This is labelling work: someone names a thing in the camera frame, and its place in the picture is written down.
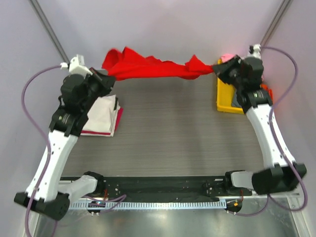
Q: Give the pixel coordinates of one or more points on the slotted white cable duct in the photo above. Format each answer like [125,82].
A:
[92,205]

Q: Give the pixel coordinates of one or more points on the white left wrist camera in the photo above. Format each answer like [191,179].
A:
[76,66]

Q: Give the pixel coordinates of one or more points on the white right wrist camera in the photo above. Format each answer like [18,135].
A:
[255,51]

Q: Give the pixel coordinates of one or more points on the pink t shirt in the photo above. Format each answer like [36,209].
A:
[226,57]

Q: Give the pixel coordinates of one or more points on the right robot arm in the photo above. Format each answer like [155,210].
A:
[282,172]

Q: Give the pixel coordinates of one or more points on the folded white t shirt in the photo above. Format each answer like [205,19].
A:
[103,103]

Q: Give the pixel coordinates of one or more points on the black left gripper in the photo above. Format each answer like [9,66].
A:
[105,81]

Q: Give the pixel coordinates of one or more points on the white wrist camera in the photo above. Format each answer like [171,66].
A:
[255,51]
[76,66]

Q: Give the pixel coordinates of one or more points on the right aluminium corner post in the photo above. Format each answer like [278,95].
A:
[276,20]

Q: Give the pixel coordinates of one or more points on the left aluminium corner post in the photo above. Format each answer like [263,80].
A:
[48,28]

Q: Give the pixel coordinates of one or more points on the yellow plastic bin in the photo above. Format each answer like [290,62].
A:
[225,93]

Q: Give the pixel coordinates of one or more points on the red t shirt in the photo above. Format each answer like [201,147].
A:
[128,64]

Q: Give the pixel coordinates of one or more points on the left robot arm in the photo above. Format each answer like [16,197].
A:
[43,195]

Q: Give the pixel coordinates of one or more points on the orange t shirt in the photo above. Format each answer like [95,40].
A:
[266,88]

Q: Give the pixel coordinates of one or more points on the aluminium corner post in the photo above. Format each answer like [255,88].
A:
[276,20]
[48,28]

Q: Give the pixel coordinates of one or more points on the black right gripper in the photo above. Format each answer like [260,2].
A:
[227,71]

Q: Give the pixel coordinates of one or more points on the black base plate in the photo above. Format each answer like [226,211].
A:
[169,189]

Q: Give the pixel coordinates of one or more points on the grey t shirt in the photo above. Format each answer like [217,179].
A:
[235,103]

